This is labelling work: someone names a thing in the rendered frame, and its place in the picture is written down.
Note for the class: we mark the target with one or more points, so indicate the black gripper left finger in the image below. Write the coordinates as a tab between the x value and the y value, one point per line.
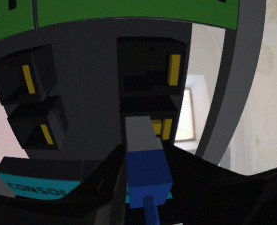
99	200

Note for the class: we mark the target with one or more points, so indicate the blue network cable with plug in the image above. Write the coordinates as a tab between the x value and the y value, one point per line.
148	172

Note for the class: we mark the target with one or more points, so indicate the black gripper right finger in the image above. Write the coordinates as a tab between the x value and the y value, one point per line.
205	194

